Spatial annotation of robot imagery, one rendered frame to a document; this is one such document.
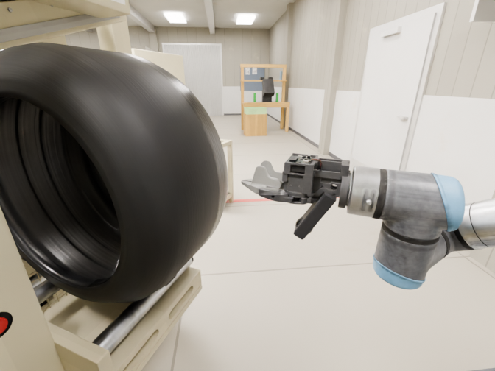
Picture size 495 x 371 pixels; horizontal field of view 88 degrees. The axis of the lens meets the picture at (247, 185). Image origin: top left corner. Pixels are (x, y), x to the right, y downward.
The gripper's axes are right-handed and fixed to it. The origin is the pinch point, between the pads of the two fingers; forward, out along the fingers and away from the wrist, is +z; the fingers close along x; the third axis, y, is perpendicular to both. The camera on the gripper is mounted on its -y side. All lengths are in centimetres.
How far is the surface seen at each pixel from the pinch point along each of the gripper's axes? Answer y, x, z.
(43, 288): -30, 18, 50
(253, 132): -112, -650, 234
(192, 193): 0.4, 9.0, 8.0
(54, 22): 38, -15, 69
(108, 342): -30.0, 23.3, 22.2
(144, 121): 14.6, 12.9, 13.6
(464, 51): 48, -274, -110
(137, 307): -29.5, 14.3, 22.8
